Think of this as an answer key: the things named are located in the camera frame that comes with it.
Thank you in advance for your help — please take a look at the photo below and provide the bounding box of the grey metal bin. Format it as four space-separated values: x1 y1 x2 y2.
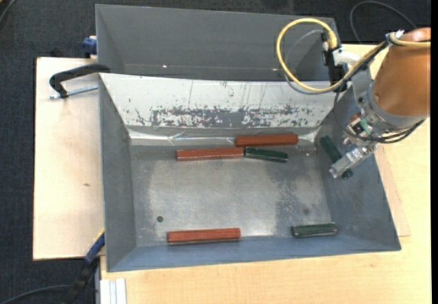
94 3 402 273

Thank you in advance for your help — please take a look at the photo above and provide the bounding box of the dark green block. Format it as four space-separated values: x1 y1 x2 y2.
319 135 354 180
290 222 339 238
243 147 289 164

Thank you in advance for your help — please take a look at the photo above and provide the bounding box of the red-brown flat block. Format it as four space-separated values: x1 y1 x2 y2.
175 147 244 162
166 227 242 245
234 134 299 148

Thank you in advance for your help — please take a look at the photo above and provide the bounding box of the pale wood flat board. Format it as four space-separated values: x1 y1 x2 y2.
33 57 411 261

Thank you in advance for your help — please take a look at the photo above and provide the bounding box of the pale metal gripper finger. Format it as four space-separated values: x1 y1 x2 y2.
329 147 365 175
335 152 371 179

